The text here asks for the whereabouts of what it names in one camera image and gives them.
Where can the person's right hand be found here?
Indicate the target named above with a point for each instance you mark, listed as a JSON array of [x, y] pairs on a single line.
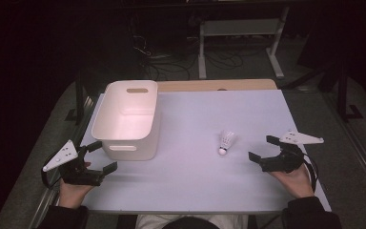
[[297, 184]]

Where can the person's left hand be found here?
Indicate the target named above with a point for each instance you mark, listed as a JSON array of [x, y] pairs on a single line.
[[73, 195]]

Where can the person's head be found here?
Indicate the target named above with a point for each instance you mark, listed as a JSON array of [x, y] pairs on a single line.
[[190, 223]]

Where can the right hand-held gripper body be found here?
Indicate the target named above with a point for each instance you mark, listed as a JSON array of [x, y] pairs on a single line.
[[282, 160]]

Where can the white feather shuttlecock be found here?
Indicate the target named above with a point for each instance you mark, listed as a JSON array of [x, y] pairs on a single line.
[[225, 142]]

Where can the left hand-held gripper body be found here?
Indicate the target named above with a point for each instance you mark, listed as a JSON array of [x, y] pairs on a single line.
[[76, 173]]

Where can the white metal desk frame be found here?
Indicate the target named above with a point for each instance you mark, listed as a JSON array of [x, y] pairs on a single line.
[[239, 28]]

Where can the white plastic storage bin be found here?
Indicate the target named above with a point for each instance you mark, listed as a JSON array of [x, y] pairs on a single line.
[[130, 117]]

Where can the wooden table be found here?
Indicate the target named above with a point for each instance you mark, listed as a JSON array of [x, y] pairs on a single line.
[[216, 85]]

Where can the person's white shirt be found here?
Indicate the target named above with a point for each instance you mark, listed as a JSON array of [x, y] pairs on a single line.
[[232, 221]]

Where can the black metal stand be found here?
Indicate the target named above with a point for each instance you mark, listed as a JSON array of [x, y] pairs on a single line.
[[79, 98], [343, 95]]

